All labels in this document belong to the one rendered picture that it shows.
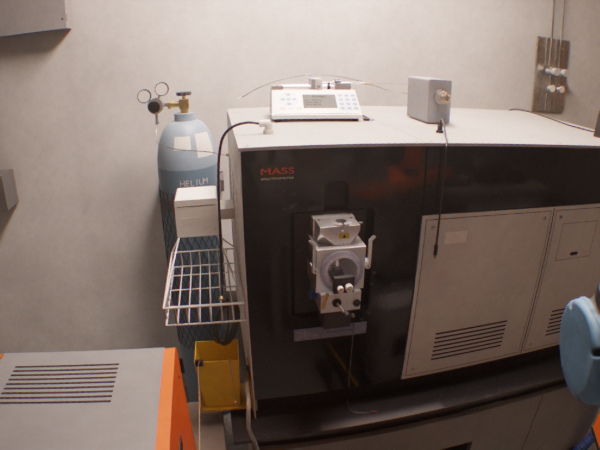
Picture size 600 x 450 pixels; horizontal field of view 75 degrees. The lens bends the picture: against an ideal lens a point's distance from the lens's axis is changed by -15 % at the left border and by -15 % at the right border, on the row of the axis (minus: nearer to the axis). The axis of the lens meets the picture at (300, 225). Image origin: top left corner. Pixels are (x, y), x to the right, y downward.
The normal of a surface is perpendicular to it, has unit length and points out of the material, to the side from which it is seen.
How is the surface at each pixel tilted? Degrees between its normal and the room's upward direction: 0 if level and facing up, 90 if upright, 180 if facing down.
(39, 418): 0
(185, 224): 90
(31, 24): 90
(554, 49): 90
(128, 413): 0
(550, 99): 90
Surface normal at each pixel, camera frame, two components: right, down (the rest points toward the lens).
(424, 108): -0.98, 0.07
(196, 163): 0.51, 0.24
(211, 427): 0.00, -0.93
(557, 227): 0.18, 0.36
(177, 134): -0.14, -0.11
